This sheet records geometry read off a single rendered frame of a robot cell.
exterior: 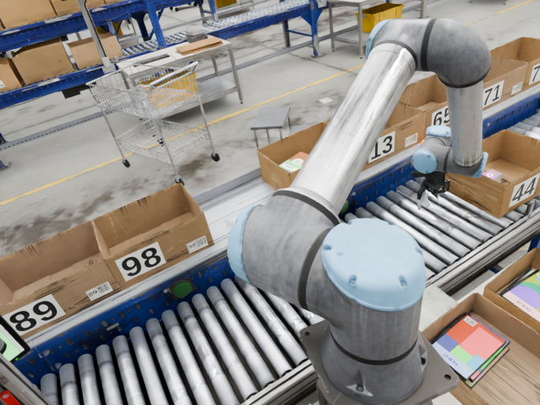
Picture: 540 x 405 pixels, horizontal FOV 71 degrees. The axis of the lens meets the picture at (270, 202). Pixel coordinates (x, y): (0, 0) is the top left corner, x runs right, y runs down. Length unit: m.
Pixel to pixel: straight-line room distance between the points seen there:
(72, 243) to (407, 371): 1.39
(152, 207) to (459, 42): 1.30
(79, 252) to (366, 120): 1.34
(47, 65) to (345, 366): 5.19
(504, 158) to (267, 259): 1.75
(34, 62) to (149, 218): 4.00
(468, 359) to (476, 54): 0.83
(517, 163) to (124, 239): 1.88
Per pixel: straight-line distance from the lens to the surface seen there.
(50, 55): 5.52
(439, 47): 0.98
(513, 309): 1.42
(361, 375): 0.71
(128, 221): 1.75
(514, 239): 1.84
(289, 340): 1.39
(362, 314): 0.58
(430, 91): 2.49
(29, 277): 1.83
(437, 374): 0.79
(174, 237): 1.49
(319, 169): 0.73
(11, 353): 1.01
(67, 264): 1.81
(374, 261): 0.57
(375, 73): 0.90
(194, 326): 1.51
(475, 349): 1.35
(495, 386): 1.35
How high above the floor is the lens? 1.90
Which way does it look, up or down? 36 degrees down
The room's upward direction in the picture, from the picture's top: 12 degrees counter-clockwise
